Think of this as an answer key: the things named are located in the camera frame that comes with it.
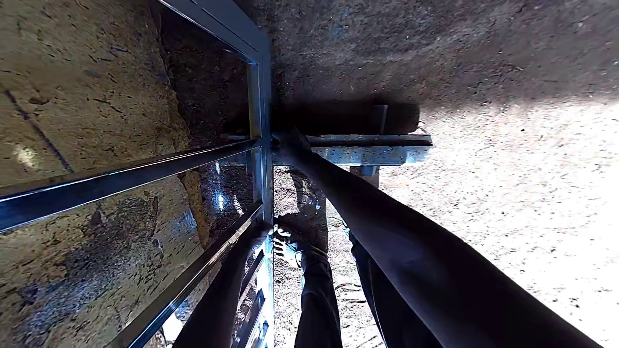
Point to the person's left hand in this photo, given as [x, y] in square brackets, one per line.
[257, 233]

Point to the person's right hand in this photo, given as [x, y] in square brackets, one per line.
[294, 145]

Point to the person's right fingers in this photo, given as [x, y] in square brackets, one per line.
[279, 140]

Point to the person's left fingers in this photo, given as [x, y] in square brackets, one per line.
[266, 228]

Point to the grey metal frame with bars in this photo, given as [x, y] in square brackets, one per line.
[263, 106]

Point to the person's right forearm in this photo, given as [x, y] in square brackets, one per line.
[416, 256]

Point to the long metal beam stand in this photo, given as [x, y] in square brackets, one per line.
[358, 155]

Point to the person's legs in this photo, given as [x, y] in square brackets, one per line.
[317, 304]

